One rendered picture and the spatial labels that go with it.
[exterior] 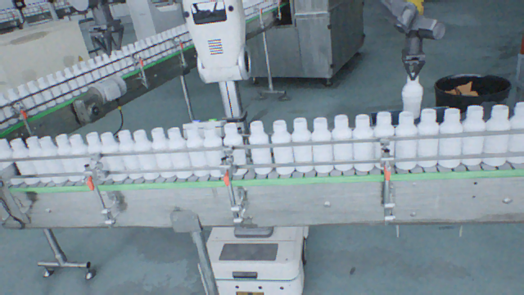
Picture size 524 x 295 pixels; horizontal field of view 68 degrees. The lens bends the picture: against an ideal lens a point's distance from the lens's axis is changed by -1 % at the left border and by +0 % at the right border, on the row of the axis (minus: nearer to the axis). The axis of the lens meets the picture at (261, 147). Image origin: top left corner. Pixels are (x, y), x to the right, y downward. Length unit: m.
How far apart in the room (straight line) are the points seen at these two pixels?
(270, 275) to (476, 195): 1.10
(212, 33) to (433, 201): 1.07
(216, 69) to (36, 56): 3.61
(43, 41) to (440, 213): 4.67
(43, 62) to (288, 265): 3.98
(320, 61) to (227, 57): 3.21
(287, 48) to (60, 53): 2.71
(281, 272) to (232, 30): 1.14
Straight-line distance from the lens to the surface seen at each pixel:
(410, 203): 1.25
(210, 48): 1.75
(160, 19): 7.23
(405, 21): 1.42
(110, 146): 1.37
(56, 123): 2.55
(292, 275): 2.01
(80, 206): 1.54
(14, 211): 1.64
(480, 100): 2.77
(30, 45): 5.15
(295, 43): 4.93
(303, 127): 1.15
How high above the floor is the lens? 1.63
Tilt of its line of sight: 27 degrees down
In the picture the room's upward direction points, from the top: 9 degrees counter-clockwise
